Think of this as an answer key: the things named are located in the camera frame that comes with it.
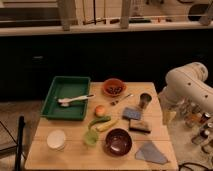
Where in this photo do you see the red yellow apple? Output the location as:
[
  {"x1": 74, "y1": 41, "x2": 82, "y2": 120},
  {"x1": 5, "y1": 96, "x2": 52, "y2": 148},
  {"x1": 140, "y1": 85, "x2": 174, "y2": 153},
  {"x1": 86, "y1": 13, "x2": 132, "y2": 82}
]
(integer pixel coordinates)
[{"x1": 95, "y1": 105, "x2": 106, "y2": 117}]

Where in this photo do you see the light green cup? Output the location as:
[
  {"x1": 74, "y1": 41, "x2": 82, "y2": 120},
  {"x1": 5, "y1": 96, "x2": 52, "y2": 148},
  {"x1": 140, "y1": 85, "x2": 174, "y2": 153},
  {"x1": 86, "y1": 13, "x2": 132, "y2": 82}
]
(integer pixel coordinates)
[{"x1": 83, "y1": 130, "x2": 99, "y2": 146}]

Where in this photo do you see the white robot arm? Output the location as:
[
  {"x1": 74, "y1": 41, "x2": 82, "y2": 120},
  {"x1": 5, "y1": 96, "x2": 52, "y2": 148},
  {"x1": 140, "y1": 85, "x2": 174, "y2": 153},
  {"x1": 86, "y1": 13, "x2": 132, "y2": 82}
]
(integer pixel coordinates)
[{"x1": 158, "y1": 62, "x2": 213, "y2": 125}]

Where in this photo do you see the orange bowl with beans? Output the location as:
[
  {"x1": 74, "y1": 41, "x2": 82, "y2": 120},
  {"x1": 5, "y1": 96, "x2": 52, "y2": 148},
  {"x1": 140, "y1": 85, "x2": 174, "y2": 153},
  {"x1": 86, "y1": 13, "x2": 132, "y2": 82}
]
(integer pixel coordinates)
[{"x1": 102, "y1": 78, "x2": 126, "y2": 97}]

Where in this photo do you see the spice bottles rack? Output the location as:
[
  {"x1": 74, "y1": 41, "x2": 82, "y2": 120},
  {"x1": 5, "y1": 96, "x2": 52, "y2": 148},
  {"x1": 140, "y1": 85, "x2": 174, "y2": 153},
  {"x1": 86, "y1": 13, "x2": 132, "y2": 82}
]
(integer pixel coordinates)
[{"x1": 184, "y1": 103, "x2": 212, "y2": 145}]

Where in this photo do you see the white dish brush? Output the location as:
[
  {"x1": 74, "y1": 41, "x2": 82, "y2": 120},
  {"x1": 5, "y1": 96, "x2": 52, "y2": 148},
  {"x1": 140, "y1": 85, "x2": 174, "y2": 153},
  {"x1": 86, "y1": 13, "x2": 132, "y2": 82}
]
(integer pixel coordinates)
[{"x1": 57, "y1": 95, "x2": 93, "y2": 107}]

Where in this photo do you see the grey folded cloth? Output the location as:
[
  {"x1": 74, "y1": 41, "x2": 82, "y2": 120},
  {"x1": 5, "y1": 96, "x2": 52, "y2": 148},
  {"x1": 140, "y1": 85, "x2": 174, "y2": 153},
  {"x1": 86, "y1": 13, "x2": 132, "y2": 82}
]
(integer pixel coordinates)
[{"x1": 135, "y1": 141, "x2": 168, "y2": 164}]

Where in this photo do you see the dark maroon bowl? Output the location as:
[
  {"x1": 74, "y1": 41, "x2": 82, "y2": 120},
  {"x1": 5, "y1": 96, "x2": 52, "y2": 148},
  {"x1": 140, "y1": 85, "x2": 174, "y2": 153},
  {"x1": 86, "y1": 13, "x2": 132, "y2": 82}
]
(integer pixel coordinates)
[{"x1": 104, "y1": 128, "x2": 132, "y2": 156}]

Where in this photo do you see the blue sponge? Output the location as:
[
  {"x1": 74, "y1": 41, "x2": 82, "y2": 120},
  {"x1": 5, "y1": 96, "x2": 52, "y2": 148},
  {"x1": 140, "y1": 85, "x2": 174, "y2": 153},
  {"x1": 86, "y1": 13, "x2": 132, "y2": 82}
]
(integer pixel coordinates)
[{"x1": 122, "y1": 107, "x2": 141, "y2": 120}]

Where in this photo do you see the metal cup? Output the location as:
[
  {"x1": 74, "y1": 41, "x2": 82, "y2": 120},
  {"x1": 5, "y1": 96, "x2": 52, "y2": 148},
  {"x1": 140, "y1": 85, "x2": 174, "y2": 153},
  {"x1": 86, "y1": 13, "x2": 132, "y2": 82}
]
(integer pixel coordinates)
[{"x1": 139, "y1": 93, "x2": 152, "y2": 109}]

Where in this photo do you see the green plastic tray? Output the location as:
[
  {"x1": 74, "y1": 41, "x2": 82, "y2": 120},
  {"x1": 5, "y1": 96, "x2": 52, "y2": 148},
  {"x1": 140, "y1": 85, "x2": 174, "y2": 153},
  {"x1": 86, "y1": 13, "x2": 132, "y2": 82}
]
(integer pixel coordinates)
[{"x1": 41, "y1": 76, "x2": 90, "y2": 121}]

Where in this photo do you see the black chair frame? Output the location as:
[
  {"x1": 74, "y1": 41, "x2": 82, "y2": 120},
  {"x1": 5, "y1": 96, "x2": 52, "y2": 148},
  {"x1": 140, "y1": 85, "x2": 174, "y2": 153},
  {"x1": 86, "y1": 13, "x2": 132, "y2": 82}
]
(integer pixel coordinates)
[{"x1": 0, "y1": 116, "x2": 25, "y2": 171}]

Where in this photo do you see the green chili pepper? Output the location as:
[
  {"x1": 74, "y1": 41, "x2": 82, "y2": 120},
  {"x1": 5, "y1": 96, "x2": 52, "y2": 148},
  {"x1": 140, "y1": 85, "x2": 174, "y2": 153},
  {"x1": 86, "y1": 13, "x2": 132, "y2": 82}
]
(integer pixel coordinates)
[{"x1": 88, "y1": 116, "x2": 111, "y2": 130}]

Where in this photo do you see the yellow banana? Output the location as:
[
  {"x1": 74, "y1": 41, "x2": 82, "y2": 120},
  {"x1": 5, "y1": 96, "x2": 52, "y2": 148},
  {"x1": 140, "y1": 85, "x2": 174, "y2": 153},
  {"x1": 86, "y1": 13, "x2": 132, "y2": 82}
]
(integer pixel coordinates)
[{"x1": 96, "y1": 119, "x2": 118, "y2": 132}]

